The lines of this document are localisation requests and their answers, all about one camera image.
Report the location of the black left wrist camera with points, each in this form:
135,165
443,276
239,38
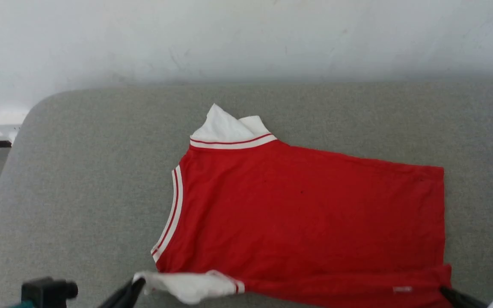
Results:
47,293

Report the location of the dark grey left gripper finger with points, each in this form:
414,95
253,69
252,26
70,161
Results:
135,291
114,297

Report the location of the grey fabric sofa cushion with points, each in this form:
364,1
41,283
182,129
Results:
79,171

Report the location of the red and white t-shirt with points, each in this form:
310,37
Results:
315,222

